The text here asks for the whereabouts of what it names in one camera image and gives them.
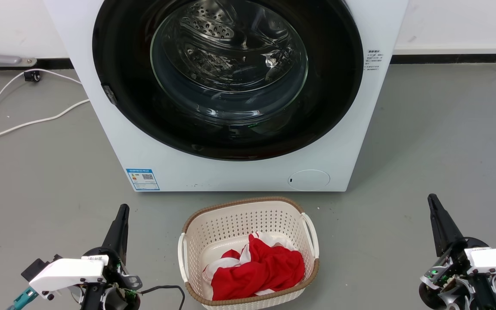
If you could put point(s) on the round white filter cover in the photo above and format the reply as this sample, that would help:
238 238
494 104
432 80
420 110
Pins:
310 180

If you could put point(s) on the small black plug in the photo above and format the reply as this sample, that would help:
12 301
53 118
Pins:
32 76

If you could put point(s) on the cream perforated laundry basket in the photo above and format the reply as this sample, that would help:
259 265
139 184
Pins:
226 224

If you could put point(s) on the perforated steel washer drum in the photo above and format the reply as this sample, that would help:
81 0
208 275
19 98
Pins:
213 28

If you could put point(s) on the small printed text sticker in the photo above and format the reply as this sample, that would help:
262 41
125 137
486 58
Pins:
373 60

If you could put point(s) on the white front-load washing machine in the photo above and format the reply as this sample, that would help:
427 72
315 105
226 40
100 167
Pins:
239 174

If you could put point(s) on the blue energy label sticker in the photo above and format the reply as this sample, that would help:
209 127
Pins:
143 179

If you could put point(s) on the white garment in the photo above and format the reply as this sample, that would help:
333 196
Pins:
243 254

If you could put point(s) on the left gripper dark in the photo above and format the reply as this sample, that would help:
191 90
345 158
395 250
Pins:
116 275

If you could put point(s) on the left white wrist camera housing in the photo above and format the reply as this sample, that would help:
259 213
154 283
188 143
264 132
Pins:
67 273

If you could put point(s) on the red garment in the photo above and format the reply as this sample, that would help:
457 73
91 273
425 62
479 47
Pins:
261 271

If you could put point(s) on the round black glass washer door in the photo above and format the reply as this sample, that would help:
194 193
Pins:
334 103

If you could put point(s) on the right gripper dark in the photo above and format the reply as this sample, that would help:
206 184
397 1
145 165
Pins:
450 275

